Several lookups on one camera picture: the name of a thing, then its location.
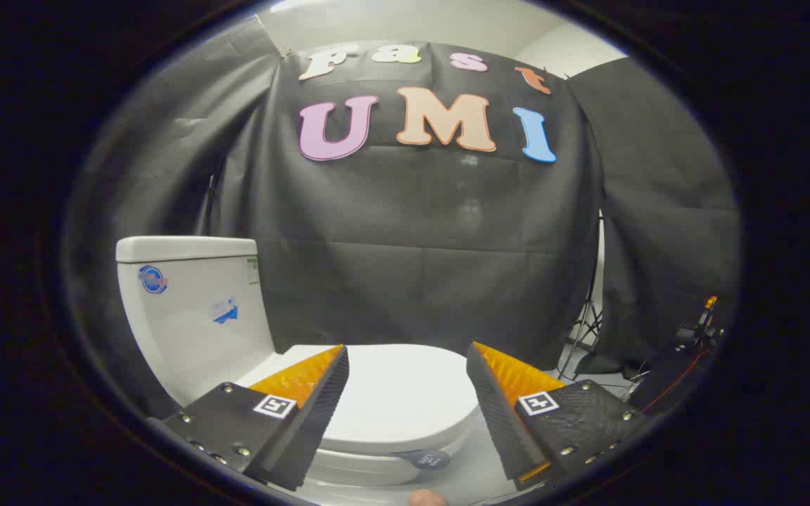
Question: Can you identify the white toilet lid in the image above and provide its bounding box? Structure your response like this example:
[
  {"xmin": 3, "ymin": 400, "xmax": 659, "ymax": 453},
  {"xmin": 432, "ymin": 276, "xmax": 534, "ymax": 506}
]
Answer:
[{"xmin": 236, "ymin": 344, "xmax": 480, "ymax": 456}]

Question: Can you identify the dark equipment with orange tip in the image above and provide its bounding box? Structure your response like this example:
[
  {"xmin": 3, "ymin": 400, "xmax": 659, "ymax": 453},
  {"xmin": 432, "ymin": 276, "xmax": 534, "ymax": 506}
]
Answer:
[{"xmin": 630, "ymin": 295, "xmax": 726, "ymax": 415}]

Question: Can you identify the white toilet tank cover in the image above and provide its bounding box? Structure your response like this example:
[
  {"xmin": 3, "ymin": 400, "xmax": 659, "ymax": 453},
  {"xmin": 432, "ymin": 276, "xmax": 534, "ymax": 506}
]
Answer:
[{"xmin": 116, "ymin": 236, "xmax": 259, "ymax": 264}]

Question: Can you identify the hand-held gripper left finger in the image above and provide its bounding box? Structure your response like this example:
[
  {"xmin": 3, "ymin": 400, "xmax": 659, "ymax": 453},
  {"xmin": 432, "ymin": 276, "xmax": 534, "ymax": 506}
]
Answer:
[{"xmin": 161, "ymin": 344, "xmax": 350, "ymax": 492}]

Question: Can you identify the black backdrop cloth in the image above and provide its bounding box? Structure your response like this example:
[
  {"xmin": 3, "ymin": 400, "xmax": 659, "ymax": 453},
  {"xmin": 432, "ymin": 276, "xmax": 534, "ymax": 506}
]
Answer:
[{"xmin": 64, "ymin": 14, "xmax": 742, "ymax": 422}]

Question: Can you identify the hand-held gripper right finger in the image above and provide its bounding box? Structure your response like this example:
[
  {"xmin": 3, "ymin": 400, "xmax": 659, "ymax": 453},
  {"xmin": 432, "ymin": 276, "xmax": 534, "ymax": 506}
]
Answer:
[{"xmin": 465, "ymin": 342, "xmax": 650, "ymax": 492}]

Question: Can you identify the dark grey lid pull tab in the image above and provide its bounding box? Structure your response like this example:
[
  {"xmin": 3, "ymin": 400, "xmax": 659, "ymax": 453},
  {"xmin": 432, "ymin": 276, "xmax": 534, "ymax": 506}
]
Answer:
[{"xmin": 397, "ymin": 449, "xmax": 451, "ymax": 470}]

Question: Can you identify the red cable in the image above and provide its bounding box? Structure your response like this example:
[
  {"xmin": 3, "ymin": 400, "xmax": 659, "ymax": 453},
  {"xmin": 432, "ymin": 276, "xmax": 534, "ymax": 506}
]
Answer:
[{"xmin": 641, "ymin": 351, "xmax": 714, "ymax": 414}]

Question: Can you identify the black light stand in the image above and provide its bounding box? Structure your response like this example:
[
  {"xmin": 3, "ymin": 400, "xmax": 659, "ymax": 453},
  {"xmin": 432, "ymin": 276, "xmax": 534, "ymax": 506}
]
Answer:
[{"xmin": 558, "ymin": 211, "xmax": 606, "ymax": 380}]

